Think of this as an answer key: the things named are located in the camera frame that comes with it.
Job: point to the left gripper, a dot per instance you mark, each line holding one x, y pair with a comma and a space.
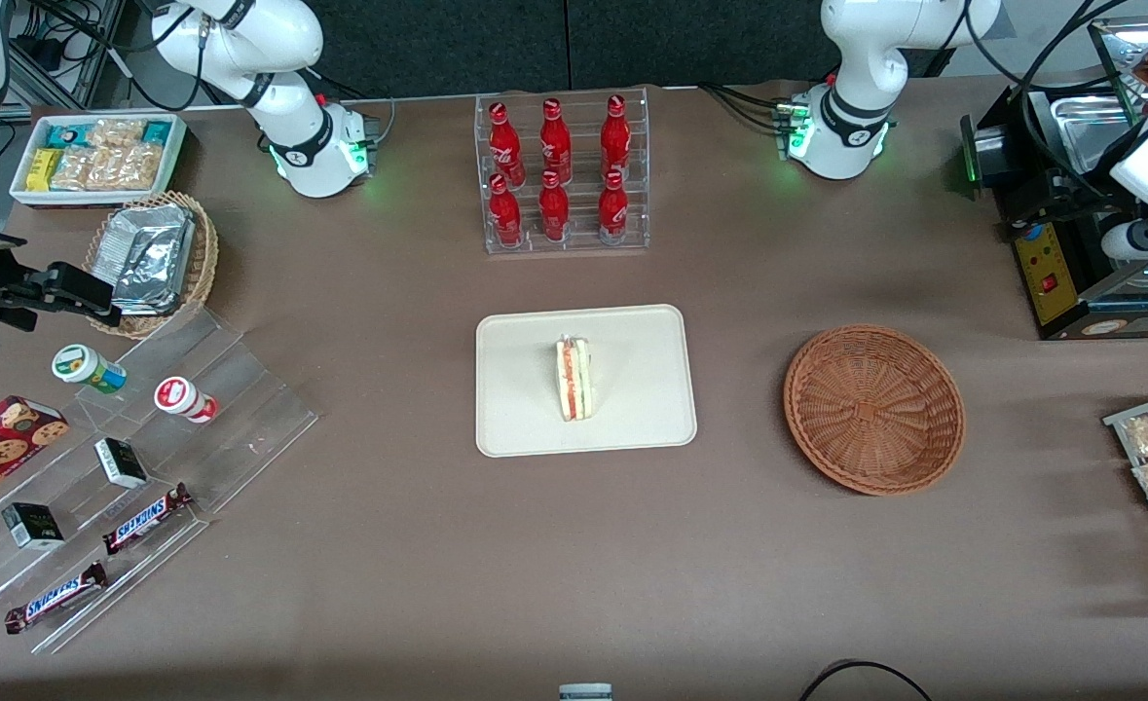
1070, 193

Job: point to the triangular sandwich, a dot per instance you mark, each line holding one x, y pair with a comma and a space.
575, 385

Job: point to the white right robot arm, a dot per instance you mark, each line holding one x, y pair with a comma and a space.
301, 146

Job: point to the light wicker basket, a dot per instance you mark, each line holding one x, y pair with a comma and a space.
202, 273

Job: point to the brown wicker basket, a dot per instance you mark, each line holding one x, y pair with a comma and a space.
875, 409

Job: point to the cream plastic tray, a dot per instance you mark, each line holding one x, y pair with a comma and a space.
632, 389

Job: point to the black food warmer cabinet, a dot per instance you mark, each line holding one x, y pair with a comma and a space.
1051, 282

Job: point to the black box green light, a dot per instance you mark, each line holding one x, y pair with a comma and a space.
992, 156

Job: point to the white jar sunflower green label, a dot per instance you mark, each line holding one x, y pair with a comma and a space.
87, 367

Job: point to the white rectangular snack bin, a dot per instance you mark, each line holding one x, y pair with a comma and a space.
96, 200

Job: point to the silver foil packet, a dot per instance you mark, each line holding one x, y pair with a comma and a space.
145, 219
150, 273

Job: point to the yellow snack packet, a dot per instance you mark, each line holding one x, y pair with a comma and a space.
41, 170

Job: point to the clear bag beige snacks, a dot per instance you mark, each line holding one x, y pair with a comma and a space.
137, 167
116, 133
82, 170

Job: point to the teal snack packet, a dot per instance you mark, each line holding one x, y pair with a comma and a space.
62, 134
160, 131

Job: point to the white jar red lid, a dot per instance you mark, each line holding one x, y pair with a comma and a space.
184, 399

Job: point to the small black carton box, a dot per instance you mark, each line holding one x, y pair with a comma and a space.
33, 526
122, 463

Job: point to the clear acrylic stepped shelf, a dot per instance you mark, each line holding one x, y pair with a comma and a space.
242, 419

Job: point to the Snickers chocolate bar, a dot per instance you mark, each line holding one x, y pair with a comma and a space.
145, 518
53, 597

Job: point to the red cola bottle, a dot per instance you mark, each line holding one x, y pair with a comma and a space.
615, 141
554, 214
613, 214
505, 219
505, 146
555, 146

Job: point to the clear acrylic bottle rack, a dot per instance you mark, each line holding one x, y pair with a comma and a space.
581, 239

